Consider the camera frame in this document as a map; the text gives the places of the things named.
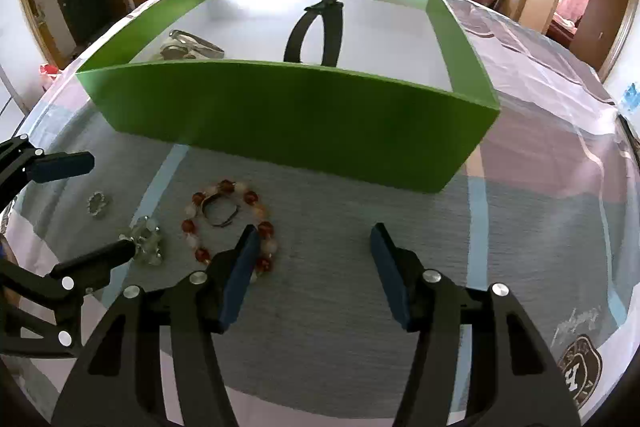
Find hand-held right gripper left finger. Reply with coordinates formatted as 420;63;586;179
50;224;261;427

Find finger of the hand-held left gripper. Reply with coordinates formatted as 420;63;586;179
0;134;96;210
0;238;137;360

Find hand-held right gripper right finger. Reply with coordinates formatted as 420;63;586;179
370;223;583;427

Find pale green bead bracelet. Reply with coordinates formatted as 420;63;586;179
119;217;165;265

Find red and white bead bracelet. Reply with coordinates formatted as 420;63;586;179
181;179;278;283

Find green cardboard box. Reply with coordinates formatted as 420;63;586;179
75;0;502;194

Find black watch strap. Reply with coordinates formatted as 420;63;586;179
283;0;383;68

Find thin dark bangle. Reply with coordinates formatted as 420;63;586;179
202;197;241;228

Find small silver chain ring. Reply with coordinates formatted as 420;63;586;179
86;191;110;219

